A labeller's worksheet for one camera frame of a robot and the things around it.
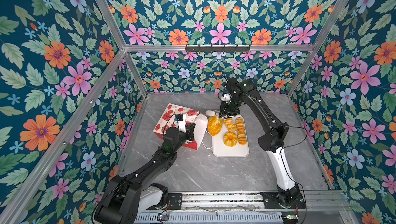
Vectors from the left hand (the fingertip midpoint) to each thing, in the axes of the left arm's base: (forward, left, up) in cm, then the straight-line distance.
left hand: (197, 121), depth 80 cm
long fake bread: (+2, -27, -18) cm, 32 cm away
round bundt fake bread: (-3, -19, -17) cm, 26 cm away
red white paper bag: (+11, 0, -15) cm, 19 cm away
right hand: (+4, -13, -1) cm, 14 cm away
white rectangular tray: (-8, -12, -20) cm, 25 cm away
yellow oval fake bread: (+6, -10, -14) cm, 19 cm away
